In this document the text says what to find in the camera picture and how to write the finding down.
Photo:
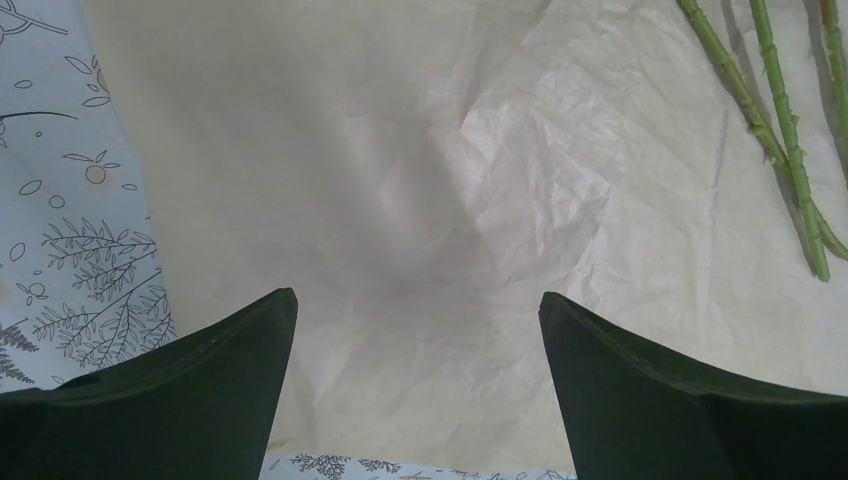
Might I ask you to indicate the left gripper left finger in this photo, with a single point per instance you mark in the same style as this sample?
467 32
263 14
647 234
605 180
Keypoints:
200 407

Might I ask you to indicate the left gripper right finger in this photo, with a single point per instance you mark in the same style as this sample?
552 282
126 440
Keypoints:
635 409

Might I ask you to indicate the pink rose stems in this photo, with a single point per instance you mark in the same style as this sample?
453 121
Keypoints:
783 147

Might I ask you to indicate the beige orange wrapping paper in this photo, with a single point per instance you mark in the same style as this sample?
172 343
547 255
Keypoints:
656 207

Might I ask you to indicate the floral table cloth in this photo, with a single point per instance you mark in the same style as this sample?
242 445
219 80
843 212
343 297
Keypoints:
73 232

